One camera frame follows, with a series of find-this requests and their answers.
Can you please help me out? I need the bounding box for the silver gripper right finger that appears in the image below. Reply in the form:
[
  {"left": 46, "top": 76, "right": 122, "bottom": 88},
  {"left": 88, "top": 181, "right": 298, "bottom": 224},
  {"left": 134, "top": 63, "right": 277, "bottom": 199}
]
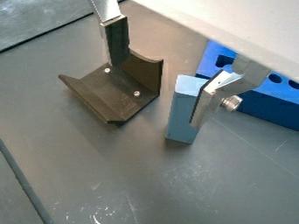
[{"left": 190, "top": 55, "right": 271, "bottom": 130}]

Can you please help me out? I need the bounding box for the light blue rectangular block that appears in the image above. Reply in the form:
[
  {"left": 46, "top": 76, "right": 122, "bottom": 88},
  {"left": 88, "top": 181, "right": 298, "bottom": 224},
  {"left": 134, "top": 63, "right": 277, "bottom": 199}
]
[{"left": 166, "top": 74, "right": 207, "bottom": 144}]

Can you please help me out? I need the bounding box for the black curved holder stand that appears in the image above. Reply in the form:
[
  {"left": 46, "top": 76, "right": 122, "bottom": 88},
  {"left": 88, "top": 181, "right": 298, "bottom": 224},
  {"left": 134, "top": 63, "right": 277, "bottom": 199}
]
[{"left": 59, "top": 52, "right": 164, "bottom": 125}]

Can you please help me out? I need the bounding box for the blue shape sorting board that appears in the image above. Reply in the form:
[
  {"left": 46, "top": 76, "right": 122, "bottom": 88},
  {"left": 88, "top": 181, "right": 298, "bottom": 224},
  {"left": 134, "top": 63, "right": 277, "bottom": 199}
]
[{"left": 195, "top": 39, "right": 299, "bottom": 131}]

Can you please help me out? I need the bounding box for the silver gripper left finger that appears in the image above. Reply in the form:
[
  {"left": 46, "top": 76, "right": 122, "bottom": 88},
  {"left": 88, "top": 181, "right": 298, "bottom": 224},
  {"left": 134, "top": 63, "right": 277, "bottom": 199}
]
[{"left": 88, "top": 0, "right": 130, "bottom": 67}]

